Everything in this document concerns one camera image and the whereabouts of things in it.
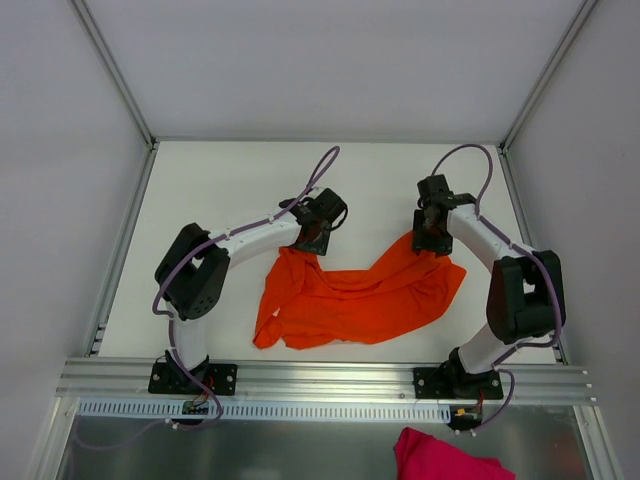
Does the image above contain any left aluminium frame post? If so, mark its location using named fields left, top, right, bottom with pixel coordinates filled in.
left=69, top=0, right=157, bottom=150

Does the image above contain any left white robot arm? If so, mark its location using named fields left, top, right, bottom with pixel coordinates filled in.
left=148, top=188, right=348, bottom=397

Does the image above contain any aluminium mounting rail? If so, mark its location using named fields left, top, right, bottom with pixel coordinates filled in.
left=55, top=357, right=597, bottom=405

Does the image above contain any aluminium frame post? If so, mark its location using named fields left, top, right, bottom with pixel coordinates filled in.
left=499, top=0, right=600, bottom=153
left=69, top=0, right=157, bottom=150

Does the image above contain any orange t-shirt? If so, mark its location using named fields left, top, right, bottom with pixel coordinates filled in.
left=253, top=234, right=466, bottom=350

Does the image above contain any right aluminium frame post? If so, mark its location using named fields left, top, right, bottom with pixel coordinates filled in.
left=499, top=0, right=600, bottom=153

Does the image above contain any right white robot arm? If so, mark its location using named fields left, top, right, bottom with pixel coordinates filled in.
left=412, top=174, right=566, bottom=400

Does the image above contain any slotted white cable duct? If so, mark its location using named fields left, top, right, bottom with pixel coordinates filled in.
left=76, top=398, right=451, bottom=425

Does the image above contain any pink t-shirt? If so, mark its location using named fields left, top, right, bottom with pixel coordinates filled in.
left=394, top=427, right=516, bottom=479

